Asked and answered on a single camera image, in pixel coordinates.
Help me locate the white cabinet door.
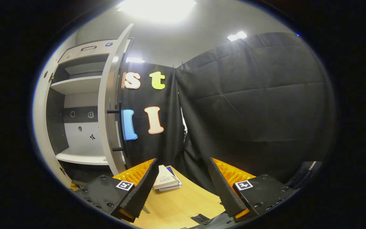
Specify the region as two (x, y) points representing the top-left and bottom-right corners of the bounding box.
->
(98, 23), (135, 176)
(32, 59), (73, 188)

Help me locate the white cabinet with grey interior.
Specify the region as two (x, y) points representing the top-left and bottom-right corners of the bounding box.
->
(45, 38), (132, 185)

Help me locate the white cabinet drawer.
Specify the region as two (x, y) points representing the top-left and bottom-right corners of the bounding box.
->
(58, 39), (129, 64)

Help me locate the dark object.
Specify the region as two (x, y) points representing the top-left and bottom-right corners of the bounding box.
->
(286, 161), (323, 191)

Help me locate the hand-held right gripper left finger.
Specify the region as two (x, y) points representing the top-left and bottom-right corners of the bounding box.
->
(75, 158), (160, 223)

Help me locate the black backdrop cloth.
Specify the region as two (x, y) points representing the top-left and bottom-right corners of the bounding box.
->
(119, 32), (334, 194)

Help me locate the blue book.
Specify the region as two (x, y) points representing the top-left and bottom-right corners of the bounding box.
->
(159, 166), (183, 192)

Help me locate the small black clip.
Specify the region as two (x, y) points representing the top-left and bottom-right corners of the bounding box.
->
(191, 214), (210, 224)

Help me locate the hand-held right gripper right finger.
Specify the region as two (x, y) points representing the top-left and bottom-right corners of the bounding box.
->
(208, 157), (299, 223)

